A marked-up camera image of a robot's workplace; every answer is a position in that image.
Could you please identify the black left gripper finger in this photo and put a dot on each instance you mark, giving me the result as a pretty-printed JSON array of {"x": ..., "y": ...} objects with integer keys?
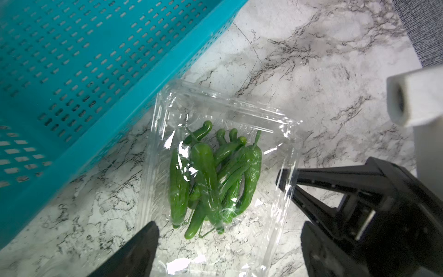
[{"x": 135, "y": 258}]

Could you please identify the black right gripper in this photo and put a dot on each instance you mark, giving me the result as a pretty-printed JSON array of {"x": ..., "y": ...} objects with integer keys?
[{"x": 387, "y": 221}]

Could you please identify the bunch of green peppers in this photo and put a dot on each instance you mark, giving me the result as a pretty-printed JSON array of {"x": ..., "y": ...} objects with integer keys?
[{"x": 217, "y": 185}]

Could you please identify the clear plastic pepper container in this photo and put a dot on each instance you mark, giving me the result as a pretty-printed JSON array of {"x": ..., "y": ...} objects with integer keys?
[{"x": 247, "y": 247}]

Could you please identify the teal plastic basket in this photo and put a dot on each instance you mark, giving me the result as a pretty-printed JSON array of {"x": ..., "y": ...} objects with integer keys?
[{"x": 76, "y": 76}]

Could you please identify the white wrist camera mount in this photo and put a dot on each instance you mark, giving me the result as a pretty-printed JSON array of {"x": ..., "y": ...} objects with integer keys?
[{"x": 415, "y": 100}]

